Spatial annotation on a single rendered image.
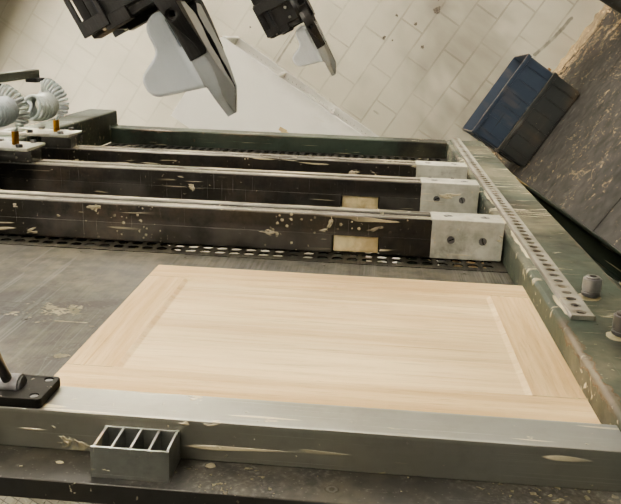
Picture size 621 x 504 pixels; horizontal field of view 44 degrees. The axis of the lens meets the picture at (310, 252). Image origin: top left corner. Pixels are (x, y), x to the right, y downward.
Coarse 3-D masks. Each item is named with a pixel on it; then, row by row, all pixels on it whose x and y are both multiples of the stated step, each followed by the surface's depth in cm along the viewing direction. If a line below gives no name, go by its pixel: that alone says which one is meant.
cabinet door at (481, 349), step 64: (128, 320) 98; (192, 320) 100; (256, 320) 101; (320, 320) 102; (384, 320) 102; (448, 320) 103; (512, 320) 103; (64, 384) 80; (128, 384) 81; (192, 384) 82; (256, 384) 82; (320, 384) 83; (384, 384) 84; (448, 384) 84; (512, 384) 85; (576, 384) 85
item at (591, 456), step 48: (0, 432) 72; (48, 432) 71; (96, 432) 71; (192, 432) 70; (240, 432) 70; (288, 432) 69; (336, 432) 69; (384, 432) 69; (432, 432) 69; (480, 432) 70; (528, 432) 70; (576, 432) 70; (480, 480) 69; (528, 480) 69; (576, 480) 68
